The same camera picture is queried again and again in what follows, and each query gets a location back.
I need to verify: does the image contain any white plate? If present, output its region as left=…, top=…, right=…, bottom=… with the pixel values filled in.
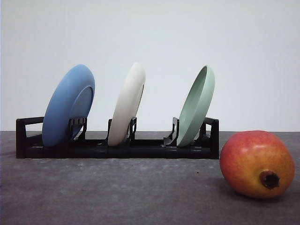
left=108, top=62, right=146, bottom=146

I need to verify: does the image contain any red orange pomegranate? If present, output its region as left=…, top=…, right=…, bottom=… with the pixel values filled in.
left=219, top=130, right=295, bottom=199

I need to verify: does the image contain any green plate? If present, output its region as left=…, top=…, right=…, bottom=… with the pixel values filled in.
left=177, top=66, right=216, bottom=147

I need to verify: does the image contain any blue plate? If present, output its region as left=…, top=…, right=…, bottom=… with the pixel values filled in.
left=42, top=64, right=95, bottom=147

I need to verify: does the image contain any black plastic dish rack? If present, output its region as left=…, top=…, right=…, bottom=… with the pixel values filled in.
left=15, top=116, right=220, bottom=158

